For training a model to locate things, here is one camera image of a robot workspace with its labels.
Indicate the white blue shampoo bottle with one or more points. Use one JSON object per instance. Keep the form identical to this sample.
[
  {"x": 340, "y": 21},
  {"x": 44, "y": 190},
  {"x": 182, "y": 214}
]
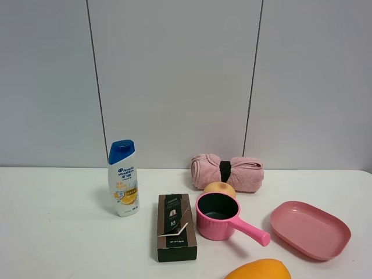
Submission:
[{"x": 122, "y": 178}]

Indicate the pink oval plate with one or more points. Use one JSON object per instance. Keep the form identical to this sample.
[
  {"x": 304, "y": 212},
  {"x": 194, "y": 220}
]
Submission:
[{"x": 312, "y": 231}]

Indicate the pink saucepan with handle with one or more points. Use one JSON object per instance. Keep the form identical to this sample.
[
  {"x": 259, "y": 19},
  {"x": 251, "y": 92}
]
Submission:
[{"x": 217, "y": 218}]

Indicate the peach coloured fruit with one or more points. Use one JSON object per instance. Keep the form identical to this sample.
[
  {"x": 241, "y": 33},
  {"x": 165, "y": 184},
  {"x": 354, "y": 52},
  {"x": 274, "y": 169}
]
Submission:
[{"x": 220, "y": 187}]

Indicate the dark brown capsule box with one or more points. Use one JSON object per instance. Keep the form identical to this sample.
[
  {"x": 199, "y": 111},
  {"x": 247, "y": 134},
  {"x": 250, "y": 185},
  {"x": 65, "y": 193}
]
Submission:
[{"x": 176, "y": 235}]

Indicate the rolled pink towel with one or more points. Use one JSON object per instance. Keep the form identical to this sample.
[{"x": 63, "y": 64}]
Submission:
[{"x": 243, "y": 174}]

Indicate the orange yellow mango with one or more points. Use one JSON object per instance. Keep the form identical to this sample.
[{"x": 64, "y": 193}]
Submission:
[{"x": 263, "y": 268}]

